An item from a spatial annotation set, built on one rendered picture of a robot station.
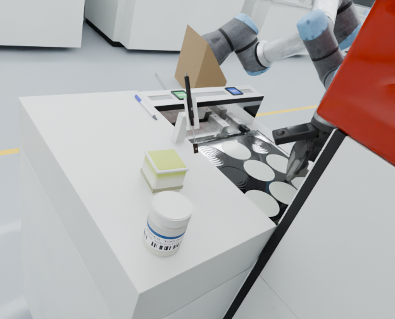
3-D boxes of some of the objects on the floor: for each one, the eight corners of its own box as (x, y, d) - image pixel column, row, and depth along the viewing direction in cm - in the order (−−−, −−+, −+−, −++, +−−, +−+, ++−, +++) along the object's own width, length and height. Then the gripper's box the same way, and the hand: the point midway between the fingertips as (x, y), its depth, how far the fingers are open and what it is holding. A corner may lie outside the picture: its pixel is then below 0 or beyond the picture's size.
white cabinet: (273, 321, 166) (364, 202, 121) (84, 469, 105) (124, 341, 60) (196, 229, 201) (244, 111, 156) (21, 300, 140) (17, 140, 95)
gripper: (348, 134, 88) (311, 193, 99) (335, 118, 95) (302, 175, 107) (319, 127, 86) (284, 188, 98) (307, 111, 93) (277, 169, 105)
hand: (287, 176), depth 101 cm, fingers closed
